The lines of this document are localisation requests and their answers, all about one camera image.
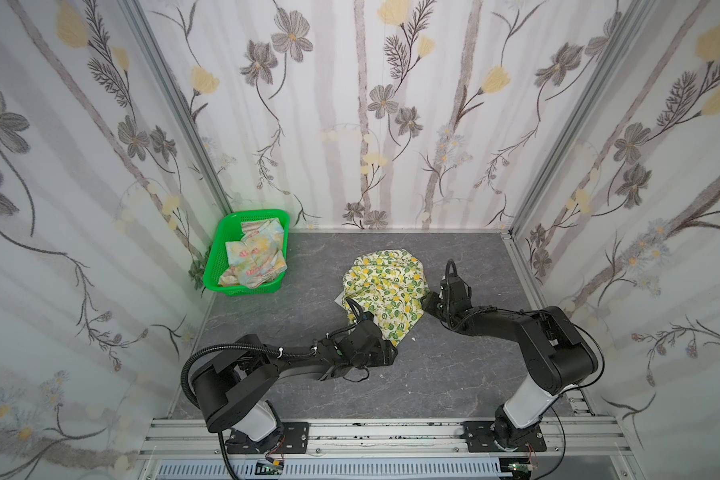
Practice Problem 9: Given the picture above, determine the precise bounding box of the lemon print yellow skirt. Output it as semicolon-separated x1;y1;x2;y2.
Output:
336;249;429;346

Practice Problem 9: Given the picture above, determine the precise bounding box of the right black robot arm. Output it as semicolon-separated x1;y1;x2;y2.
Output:
421;274;599;451

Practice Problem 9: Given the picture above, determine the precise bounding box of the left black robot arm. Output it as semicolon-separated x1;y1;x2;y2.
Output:
180;320;398;453

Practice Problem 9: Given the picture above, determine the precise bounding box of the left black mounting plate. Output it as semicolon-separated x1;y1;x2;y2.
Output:
225;422;310;455

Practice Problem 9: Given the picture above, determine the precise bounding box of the black mounting plate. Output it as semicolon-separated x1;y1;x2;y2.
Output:
461;419;547;453
225;422;310;455

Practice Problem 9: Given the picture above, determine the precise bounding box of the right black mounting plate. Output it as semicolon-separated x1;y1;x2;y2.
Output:
461;419;547;453

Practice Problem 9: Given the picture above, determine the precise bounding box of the pastel floral folded skirt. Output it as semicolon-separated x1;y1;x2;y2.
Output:
218;218;287;289

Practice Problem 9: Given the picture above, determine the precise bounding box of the white slotted cable duct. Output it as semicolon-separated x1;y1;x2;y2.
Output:
155;458;511;480

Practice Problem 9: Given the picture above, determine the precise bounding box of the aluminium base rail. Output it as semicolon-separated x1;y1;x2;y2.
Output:
137;417;632;460

